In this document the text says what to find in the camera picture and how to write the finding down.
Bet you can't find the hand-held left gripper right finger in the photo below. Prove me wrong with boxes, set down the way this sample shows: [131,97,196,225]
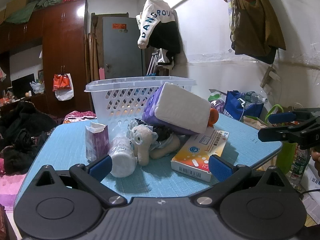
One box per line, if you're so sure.
[194,154,288,207]

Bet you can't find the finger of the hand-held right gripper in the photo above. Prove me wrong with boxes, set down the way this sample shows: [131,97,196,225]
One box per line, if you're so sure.
[268,107,313,125]
[257,124,311,143]

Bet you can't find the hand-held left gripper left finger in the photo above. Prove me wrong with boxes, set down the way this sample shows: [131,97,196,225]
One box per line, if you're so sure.
[34,154,128,208]

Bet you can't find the clear bag of cotton pads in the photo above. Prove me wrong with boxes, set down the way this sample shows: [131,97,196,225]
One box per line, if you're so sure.
[107,126,138,178]

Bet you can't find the white orange medicine box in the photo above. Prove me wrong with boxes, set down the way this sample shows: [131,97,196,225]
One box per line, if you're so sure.
[171,127,230,182]

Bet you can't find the small purple tissue pack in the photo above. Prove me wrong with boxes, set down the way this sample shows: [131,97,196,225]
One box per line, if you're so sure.
[85,121,110,162]

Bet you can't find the beige plush toy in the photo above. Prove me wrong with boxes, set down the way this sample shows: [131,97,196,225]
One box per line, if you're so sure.
[130,124,181,166]

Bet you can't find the orange plastic container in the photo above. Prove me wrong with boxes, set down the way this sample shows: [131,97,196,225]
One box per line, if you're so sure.
[207,108,220,127]

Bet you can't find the black lace cloth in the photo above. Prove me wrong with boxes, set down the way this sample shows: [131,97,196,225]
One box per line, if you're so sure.
[129,118,173,142]

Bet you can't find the large purple tissue pack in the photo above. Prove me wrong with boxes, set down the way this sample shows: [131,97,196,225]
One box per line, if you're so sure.
[141,82,212,136]

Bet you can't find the white plastic basket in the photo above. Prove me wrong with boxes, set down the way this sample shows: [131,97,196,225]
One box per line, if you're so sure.
[85,76,197,128]

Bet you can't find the person's right hand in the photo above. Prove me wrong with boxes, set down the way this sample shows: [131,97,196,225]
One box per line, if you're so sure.
[311,147,320,166]

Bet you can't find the brown paper bag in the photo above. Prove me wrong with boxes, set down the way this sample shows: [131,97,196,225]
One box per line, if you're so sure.
[243,115,269,131]

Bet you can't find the clear water bottle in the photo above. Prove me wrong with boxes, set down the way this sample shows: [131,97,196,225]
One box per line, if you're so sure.
[244,92,268,104]

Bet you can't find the green label plastic bottle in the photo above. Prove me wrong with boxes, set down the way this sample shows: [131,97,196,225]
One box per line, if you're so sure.
[290,144,310,190]

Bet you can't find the blue shopping bag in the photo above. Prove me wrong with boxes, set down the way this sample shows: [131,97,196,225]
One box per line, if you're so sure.
[224,90,265,122]

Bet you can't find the pink striped cloth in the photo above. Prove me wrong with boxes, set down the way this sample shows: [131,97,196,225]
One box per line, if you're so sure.
[64,110,97,124]

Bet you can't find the white printed carton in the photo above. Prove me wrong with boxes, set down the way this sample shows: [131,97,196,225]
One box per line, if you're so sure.
[300,162,320,227]

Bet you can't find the purple green plastic bag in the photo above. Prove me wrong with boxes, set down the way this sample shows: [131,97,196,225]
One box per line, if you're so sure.
[209,89,228,115]

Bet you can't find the pile of black clothes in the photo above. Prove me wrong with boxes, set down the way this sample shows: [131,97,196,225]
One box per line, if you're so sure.
[0,100,60,176]

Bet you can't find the orange white plastic bag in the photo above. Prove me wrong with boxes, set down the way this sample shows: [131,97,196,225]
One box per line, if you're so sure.
[52,73,75,101]

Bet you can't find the pink blanket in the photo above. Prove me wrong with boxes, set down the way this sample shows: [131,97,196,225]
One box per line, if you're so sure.
[0,172,31,208]

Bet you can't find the olive hanging bag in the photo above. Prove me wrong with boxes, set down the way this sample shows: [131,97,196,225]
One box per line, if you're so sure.
[229,0,287,65]

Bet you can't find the black monitor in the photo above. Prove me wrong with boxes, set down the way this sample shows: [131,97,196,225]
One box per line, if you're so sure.
[11,74,35,96]

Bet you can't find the wooden sticks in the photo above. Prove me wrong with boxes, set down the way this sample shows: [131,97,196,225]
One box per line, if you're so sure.
[84,12,101,83]

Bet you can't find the metal folding rack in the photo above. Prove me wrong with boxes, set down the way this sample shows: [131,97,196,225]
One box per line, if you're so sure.
[146,50,161,77]

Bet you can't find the grey metal door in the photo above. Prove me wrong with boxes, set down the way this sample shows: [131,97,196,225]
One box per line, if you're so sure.
[102,17,146,81]

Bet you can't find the brown wooden wardrobe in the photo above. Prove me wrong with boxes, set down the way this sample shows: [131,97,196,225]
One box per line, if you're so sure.
[0,0,93,120]

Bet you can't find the black hanging garment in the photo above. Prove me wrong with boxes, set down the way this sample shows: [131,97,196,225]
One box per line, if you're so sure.
[147,20,183,56]

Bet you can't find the white printed hoodie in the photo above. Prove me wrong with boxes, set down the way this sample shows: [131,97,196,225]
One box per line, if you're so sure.
[136,0,174,49]

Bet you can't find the green cloth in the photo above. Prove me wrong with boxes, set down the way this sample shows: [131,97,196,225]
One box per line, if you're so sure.
[5,0,66,25]

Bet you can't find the cardboard box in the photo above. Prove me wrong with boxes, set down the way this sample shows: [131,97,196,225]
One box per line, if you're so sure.
[0,0,33,25]

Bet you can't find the white charger cable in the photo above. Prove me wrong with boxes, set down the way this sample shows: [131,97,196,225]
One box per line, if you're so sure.
[237,99,247,120]

